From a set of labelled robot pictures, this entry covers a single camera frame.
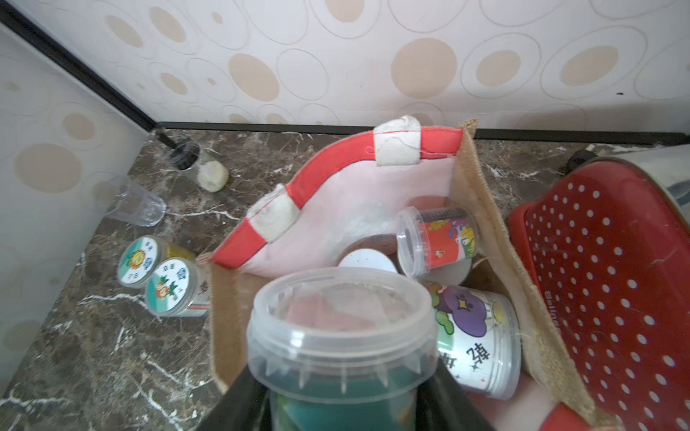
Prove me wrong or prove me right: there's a red burlap canvas bag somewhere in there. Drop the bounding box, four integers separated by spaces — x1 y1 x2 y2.
197 115 621 431

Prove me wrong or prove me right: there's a wide jar purple flower label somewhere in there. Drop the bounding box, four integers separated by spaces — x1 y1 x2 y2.
424 282 522 400

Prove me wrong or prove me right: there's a wide jar dark lid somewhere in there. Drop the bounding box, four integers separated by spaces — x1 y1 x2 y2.
338 233 473 286

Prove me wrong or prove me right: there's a seed jar sunflower label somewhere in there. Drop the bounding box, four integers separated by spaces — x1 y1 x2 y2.
117 235 196 288

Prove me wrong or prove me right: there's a wide jar pineapple lid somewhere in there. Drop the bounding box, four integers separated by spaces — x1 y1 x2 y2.
145 258 211 317

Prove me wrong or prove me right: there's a small jar red label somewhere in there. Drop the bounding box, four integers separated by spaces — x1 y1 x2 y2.
396 207 479 278

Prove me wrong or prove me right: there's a glass sugar jar black lid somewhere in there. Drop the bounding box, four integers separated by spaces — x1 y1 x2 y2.
154 130 230 193

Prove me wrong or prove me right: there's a clear plastic cup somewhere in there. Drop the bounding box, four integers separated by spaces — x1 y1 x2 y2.
90 173 167 227

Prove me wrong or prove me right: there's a red silver toaster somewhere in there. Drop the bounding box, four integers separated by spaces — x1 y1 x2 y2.
509 145 689 430

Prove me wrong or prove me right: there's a seed jar green label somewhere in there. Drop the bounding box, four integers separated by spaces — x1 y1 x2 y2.
246 268 438 430

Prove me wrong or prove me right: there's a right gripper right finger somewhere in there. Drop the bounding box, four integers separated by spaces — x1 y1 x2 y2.
415 360 494 431

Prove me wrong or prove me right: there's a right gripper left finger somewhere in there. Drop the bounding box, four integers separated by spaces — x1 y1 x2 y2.
196 366 270 431

